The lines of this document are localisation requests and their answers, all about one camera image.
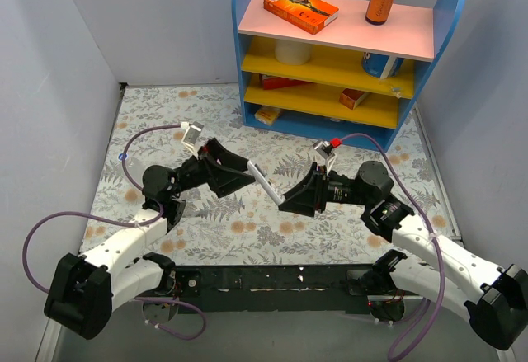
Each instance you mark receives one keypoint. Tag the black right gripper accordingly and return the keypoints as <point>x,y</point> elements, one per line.
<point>322,189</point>

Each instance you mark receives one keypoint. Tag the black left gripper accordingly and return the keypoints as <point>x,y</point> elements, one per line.
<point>208,166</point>

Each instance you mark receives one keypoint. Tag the white remote control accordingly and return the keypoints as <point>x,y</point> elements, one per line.
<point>265,183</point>

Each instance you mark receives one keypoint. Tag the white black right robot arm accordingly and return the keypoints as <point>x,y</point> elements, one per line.
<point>492,299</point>

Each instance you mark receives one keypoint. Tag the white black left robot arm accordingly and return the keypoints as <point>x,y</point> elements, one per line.
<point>88,288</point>

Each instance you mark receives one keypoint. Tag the yellow red packet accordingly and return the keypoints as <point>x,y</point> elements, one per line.
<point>268,115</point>

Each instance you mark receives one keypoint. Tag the clear bottle blue cap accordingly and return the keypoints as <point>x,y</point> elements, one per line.
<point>134,166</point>

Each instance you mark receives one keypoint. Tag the orange box on shelf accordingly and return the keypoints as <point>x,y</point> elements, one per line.
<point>352,98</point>

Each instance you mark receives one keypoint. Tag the red box on shelf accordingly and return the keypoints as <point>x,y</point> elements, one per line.
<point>269,82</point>

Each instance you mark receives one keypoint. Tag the blue wooden shelf unit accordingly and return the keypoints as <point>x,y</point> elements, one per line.
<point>420,35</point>

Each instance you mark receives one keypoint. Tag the blue white can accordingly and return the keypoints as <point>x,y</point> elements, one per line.
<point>381,66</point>

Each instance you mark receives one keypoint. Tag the orange razor box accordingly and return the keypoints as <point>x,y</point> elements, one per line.
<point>309,15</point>

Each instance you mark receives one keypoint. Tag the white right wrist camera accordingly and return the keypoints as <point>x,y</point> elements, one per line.
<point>326,149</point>

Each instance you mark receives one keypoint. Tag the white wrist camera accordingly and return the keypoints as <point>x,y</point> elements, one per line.
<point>326,149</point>
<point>192,132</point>

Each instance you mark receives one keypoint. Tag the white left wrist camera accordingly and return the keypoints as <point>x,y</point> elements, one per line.
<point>192,132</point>

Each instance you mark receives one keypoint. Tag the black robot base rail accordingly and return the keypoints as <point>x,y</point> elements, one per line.
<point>348,288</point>

